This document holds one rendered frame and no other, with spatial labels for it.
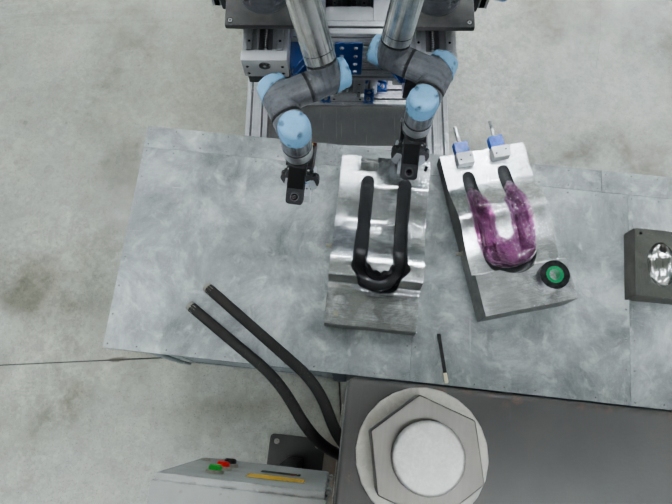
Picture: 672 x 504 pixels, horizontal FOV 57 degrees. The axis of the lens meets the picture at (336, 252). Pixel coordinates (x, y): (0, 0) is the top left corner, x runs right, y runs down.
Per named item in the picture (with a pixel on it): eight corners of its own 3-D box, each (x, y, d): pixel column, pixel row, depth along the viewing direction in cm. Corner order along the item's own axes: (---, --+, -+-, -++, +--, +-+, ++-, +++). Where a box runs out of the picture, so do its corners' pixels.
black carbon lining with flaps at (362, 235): (360, 177, 181) (361, 164, 172) (414, 182, 181) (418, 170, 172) (348, 292, 172) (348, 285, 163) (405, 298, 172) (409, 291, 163)
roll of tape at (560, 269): (530, 270, 170) (534, 268, 166) (555, 258, 170) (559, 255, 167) (546, 296, 168) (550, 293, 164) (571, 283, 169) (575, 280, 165)
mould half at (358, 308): (342, 165, 190) (342, 147, 177) (426, 174, 189) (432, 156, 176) (324, 325, 177) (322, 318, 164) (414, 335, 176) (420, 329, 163)
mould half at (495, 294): (436, 164, 190) (442, 149, 179) (518, 149, 191) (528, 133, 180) (477, 322, 177) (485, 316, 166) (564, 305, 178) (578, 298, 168)
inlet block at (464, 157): (445, 132, 189) (448, 124, 184) (461, 129, 190) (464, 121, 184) (455, 171, 186) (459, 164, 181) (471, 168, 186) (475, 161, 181)
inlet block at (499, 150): (479, 126, 190) (483, 118, 185) (495, 123, 190) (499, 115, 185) (490, 165, 187) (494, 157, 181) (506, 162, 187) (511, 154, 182)
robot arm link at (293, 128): (301, 100, 140) (316, 131, 138) (303, 122, 150) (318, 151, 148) (269, 113, 139) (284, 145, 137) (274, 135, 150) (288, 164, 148)
